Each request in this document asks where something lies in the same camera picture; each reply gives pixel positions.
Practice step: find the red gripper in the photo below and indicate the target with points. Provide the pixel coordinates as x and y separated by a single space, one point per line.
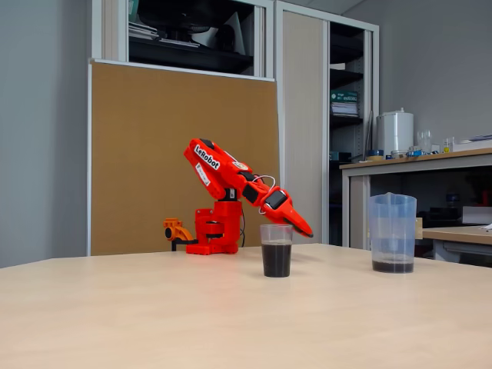
285 210

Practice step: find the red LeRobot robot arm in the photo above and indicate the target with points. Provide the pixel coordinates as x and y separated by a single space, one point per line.
230 177

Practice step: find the clear plastic cup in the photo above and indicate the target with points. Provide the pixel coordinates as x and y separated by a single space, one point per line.
276 257

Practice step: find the teal box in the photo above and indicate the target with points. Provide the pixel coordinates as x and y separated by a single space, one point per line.
340 155

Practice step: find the orange table clamp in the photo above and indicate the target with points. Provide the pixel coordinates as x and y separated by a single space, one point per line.
177 230

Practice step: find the stack of white documents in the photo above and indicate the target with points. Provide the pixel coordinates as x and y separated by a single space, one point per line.
344 109

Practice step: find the white cylindrical canister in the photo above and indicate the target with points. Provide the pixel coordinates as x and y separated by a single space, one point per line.
395 132

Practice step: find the green book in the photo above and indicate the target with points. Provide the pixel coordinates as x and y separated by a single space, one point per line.
344 96

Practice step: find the black electronic device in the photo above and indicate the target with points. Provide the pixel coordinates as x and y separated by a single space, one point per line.
438 213

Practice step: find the tall grey office cabinet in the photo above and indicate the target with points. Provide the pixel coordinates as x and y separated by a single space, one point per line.
109 27
303 77

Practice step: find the clear drinking glass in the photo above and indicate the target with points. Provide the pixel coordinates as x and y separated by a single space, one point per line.
424 140

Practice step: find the low wood top desk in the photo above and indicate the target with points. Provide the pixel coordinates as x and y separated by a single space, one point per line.
453 233

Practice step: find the wood top workbench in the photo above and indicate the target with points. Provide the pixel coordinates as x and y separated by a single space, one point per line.
442 160

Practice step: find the brown pin board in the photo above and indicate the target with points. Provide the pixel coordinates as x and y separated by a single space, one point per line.
153 153

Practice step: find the small glass with yellow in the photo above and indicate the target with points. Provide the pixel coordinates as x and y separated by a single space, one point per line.
447 146

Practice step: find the flat white box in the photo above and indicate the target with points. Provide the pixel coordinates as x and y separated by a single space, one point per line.
474 144

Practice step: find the white paper sheet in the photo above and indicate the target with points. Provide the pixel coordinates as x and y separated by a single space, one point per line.
234 36

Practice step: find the stack of papers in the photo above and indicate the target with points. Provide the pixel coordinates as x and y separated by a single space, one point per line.
143 31

